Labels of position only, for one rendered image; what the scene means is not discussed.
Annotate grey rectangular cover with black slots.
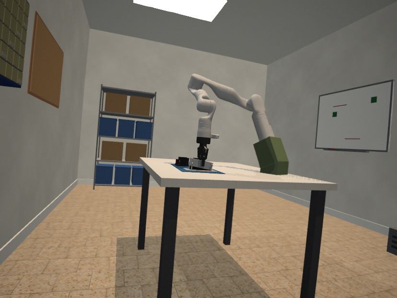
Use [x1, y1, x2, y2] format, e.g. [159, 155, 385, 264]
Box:
[189, 158, 213, 170]

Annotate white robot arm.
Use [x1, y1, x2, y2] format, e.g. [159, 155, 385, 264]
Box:
[187, 74, 274, 141]

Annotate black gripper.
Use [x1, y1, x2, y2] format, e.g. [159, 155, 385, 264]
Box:
[197, 137, 210, 167]

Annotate blue flat mat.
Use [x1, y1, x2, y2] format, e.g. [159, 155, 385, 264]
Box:
[171, 157, 225, 174]

